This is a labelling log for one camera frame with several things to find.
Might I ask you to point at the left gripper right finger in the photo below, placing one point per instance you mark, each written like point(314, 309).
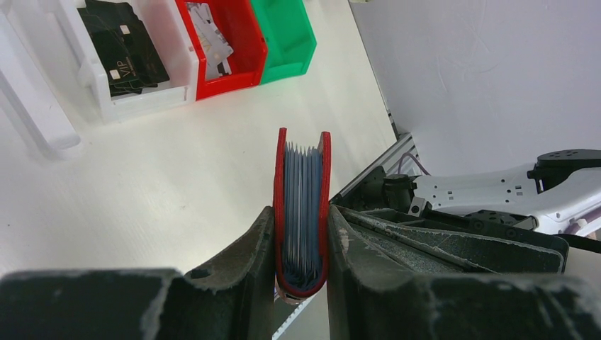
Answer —
point(371, 296)

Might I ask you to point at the white stand base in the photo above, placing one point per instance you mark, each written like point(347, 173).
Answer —
point(31, 97)

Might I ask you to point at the green plastic bin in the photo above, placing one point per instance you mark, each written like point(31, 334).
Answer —
point(289, 38)

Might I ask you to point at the red plastic bin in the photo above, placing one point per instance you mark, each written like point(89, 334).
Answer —
point(236, 20)

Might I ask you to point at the white plastic bin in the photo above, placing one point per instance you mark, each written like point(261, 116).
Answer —
point(170, 38)

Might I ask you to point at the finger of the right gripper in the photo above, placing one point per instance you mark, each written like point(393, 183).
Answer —
point(431, 247)

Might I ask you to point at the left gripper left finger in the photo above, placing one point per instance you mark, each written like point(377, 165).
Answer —
point(231, 296)

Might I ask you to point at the silver credit cards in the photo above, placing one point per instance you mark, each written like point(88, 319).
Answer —
point(213, 43)

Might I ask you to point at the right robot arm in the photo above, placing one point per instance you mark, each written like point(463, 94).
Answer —
point(551, 202)

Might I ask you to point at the red leather card holder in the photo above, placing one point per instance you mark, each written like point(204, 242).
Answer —
point(301, 203)

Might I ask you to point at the black credit cards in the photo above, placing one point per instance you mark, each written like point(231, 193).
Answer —
point(124, 47)

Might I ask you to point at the white cable duct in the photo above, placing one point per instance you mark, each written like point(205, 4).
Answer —
point(291, 318)

